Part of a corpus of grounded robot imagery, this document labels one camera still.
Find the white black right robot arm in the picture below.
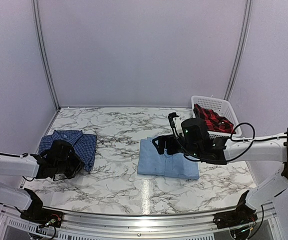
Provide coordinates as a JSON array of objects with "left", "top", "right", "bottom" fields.
[{"left": 152, "top": 112, "right": 288, "bottom": 224}]

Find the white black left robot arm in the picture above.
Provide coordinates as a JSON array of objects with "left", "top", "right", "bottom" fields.
[{"left": 0, "top": 140, "right": 84, "bottom": 223}]

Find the light blue long sleeve shirt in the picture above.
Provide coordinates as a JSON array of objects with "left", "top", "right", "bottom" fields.
[{"left": 137, "top": 137, "right": 200, "bottom": 180}]

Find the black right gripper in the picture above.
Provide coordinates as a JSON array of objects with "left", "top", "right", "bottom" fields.
[{"left": 152, "top": 134, "right": 202, "bottom": 160}]

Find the aluminium corner post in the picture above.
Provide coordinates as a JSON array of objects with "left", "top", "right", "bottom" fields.
[
  {"left": 31, "top": 0, "right": 61, "bottom": 112},
  {"left": 224, "top": 0, "right": 253, "bottom": 101}
]

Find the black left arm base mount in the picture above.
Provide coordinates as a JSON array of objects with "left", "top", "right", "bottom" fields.
[{"left": 20, "top": 188, "right": 63, "bottom": 228}]

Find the navy checked shirt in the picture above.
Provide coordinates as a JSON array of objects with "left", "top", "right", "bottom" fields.
[{"left": 38, "top": 130, "right": 97, "bottom": 172}]

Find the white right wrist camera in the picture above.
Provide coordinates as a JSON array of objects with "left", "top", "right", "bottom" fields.
[{"left": 168, "top": 112, "right": 183, "bottom": 137}]

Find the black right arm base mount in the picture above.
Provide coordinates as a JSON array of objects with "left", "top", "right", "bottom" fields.
[{"left": 213, "top": 190, "right": 258, "bottom": 229}]

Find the aluminium corner post left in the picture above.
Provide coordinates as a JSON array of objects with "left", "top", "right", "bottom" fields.
[{"left": 31, "top": 0, "right": 61, "bottom": 112}]

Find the aluminium front frame rail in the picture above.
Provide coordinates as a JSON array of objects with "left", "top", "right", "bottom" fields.
[{"left": 0, "top": 202, "right": 285, "bottom": 240}]

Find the aluminium corner post right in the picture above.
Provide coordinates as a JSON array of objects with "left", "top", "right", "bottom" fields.
[{"left": 224, "top": 0, "right": 253, "bottom": 101}]

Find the white plastic laundry basket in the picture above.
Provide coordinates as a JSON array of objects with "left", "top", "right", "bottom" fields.
[{"left": 191, "top": 95, "right": 242, "bottom": 138}]

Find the red black plaid shirt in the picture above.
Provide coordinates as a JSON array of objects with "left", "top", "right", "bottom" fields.
[{"left": 193, "top": 103, "right": 236, "bottom": 134}]

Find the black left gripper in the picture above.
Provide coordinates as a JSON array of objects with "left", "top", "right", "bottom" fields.
[{"left": 55, "top": 151, "right": 84, "bottom": 180}]

